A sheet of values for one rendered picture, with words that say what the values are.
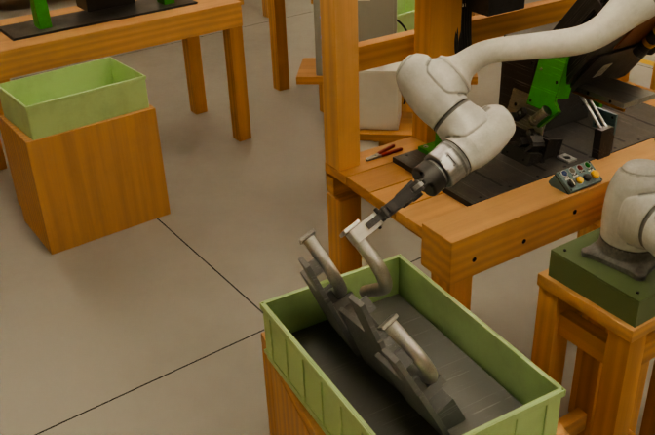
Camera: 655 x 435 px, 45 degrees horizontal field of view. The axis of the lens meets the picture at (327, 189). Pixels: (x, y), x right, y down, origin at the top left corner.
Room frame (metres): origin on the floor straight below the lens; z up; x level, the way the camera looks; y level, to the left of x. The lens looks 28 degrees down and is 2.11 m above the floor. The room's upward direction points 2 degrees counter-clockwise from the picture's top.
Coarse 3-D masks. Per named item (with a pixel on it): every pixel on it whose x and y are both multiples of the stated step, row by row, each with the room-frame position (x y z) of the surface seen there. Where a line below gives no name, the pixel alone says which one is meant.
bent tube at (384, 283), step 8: (352, 224) 1.38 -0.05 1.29; (344, 232) 1.37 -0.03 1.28; (352, 240) 1.38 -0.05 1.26; (360, 248) 1.37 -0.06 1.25; (368, 248) 1.37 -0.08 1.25; (368, 256) 1.36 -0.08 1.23; (376, 256) 1.36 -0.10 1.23; (368, 264) 1.36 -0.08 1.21; (376, 264) 1.35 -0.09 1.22; (384, 264) 1.36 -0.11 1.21; (376, 272) 1.35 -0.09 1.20; (384, 272) 1.35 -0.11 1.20; (384, 280) 1.35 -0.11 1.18; (360, 288) 1.51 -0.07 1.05; (368, 288) 1.44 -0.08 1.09; (376, 288) 1.39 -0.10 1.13; (384, 288) 1.35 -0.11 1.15; (368, 296) 1.45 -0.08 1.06; (376, 296) 1.42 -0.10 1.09
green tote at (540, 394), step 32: (352, 288) 1.70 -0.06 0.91; (416, 288) 1.70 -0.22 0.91; (288, 320) 1.61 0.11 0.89; (320, 320) 1.66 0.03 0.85; (448, 320) 1.58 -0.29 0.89; (480, 320) 1.49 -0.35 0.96; (288, 352) 1.47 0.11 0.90; (480, 352) 1.47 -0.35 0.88; (512, 352) 1.38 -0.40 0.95; (288, 384) 1.48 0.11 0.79; (320, 384) 1.32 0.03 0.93; (512, 384) 1.37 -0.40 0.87; (544, 384) 1.28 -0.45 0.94; (320, 416) 1.33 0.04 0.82; (352, 416) 1.20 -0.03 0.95; (512, 416) 1.18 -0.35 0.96; (544, 416) 1.23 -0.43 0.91
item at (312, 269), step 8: (304, 264) 1.47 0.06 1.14; (312, 264) 1.49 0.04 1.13; (304, 272) 1.60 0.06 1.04; (312, 272) 1.47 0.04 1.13; (320, 272) 1.47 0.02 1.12; (312, 280) 1.47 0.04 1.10; (312, 288) 1.56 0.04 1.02; (320, 288) 1.47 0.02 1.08; (320, 296) 1.50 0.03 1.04; (320, 304) 1.60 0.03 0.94; (328, 304) 1.48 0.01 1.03; (328, 312) 1.53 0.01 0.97; (336, 312) 1.48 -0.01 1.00; (352, 312) 1.58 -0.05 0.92; (328, 320) 1.62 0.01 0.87; (336, 320) 1.48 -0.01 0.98; (336, 328) 1.56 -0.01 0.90; (344, 328) 1.49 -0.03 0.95; (344, 336) 1.51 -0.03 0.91; (352, 344) 1.50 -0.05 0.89
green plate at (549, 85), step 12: (540, 60) 2.55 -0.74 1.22; (552, 60) 2.51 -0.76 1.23; (564, 60) 2.47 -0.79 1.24; (540, 72) 2.53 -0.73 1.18; (552, 72) 2.49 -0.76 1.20; (564, 72) 2.46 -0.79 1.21; (540, 84) 2.52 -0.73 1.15; (552, 84) 2.48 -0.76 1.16; (564, 84) 2.48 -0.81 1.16; (528, 96) 2.54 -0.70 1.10; (540, 96) 2.50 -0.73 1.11; (552, 96) 2.46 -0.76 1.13; (564, 96) 2.49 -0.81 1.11; (540, 108) 2.48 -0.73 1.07
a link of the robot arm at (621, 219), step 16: (640, 160) 1.81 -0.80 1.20; (624, 176) 1.76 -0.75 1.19; (640, 176) 1.73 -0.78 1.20; (608, 192) 1.78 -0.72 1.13; (624, 192) 1.73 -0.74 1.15; (640, 192) 1.71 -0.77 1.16; (608, 208) 1.76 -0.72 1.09; (624, 208) 1.72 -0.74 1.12; (640, 208) 1.68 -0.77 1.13; (608, 224) 1.75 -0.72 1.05; (624, 224) 1.70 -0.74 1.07; (640, 224) 1.66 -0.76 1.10; (608, 240) 1.75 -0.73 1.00; (624, 240) 1.71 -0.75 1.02
